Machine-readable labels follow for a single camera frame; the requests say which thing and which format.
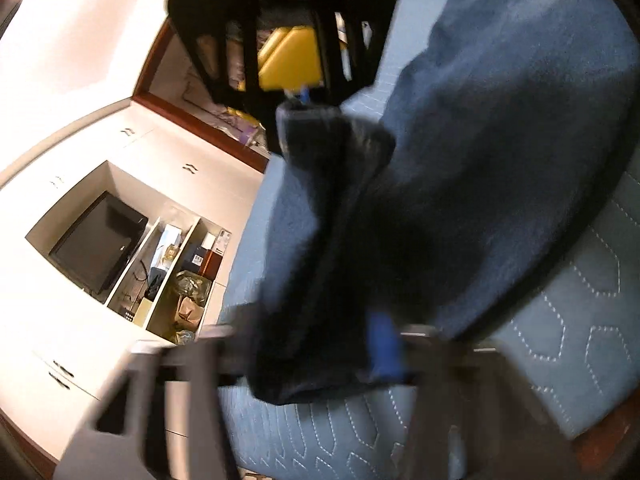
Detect white wardrobe with shelves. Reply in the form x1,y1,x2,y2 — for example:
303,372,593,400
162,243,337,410
0,95,271,466

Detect dark wooden door frame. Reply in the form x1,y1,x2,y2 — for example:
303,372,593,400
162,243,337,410
132,20,271,173

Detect gold patterned bag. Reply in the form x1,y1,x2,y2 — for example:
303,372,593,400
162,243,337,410
172,270,212,306

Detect long white box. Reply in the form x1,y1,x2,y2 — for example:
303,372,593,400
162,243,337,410
152,225,183,267

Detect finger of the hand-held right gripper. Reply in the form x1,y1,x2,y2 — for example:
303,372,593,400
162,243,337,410
301,7,397,107
172,5,301,111

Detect black flat television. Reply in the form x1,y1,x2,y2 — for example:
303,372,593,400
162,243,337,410
48,191,149,295

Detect blue denim pants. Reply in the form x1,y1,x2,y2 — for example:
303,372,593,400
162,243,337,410
247,0,640,406

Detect brown paper bag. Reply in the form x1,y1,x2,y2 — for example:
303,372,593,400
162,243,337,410
175,296,207,332

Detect yellow armchair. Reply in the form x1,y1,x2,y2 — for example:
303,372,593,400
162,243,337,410
227,25,327,93

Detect dark red box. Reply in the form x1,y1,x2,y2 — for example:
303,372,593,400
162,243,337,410
200,247,224,279

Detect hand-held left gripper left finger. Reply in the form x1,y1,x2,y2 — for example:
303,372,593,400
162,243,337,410
55,324,253,480

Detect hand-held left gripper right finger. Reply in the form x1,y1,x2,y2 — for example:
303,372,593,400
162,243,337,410
367,312,581,480

